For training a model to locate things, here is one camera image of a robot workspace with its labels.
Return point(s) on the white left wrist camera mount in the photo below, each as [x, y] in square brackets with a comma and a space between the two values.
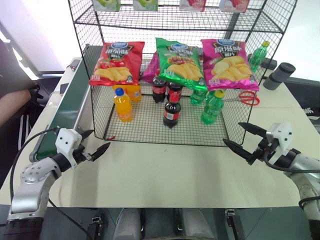
[66, 140]

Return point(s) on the red drink carton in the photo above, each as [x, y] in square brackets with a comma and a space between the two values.
[235, 5]
[193, 4]

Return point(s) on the small black speed controller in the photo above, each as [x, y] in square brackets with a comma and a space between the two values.
[73, 67]

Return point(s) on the green drink carton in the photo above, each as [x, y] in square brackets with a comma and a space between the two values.
[145, 4]
[107, 4]

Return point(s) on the black case white print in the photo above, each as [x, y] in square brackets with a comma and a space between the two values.
[305, 97]

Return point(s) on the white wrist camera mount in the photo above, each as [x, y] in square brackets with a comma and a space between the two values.
[281, 135]
[66, 140]

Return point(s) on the green soda bottle yellow cap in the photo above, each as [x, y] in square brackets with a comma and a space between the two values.
[257, 56]
[212, 108]
[197, 97]

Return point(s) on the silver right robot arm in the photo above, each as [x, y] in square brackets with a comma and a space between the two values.
[306, 180]

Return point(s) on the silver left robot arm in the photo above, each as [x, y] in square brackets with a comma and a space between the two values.
[30, 185]

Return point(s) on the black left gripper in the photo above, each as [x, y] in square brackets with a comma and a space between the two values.
[80, 155]

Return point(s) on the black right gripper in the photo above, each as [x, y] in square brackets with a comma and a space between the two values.
[266, 147]

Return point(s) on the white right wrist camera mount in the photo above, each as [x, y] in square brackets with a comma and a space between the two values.
[281, 135]

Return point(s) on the black table bracket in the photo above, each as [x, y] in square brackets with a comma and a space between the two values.
[235, 225]
[96, 227]

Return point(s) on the green conveyor belt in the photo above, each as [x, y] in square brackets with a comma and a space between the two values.
[65, 105]

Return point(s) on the green potato chips bag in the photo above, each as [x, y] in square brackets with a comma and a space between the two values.
[181, 65]

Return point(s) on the red potato chips bag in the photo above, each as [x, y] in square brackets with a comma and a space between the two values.
[117, 62]

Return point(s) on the orange soda bottle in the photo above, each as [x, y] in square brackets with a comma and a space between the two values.
[123, 106]
[135, 93]

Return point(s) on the cola bottle red label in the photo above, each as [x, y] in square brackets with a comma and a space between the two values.
[172, 113]
[159, 90]
[175, 92]

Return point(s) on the magenta potato chips bag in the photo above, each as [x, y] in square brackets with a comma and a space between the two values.
[228, 65]
[151, 68]

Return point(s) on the person's bare forearm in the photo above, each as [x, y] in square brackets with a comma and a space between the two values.
[12, 102]

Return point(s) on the grey black cylindrical device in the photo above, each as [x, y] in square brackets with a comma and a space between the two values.
[277, 75]

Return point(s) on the dark rounded robot leg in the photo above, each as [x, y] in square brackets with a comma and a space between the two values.
[127, 225]
[197, 225]

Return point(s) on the person in black clothes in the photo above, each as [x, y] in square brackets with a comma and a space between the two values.
[15, 72]

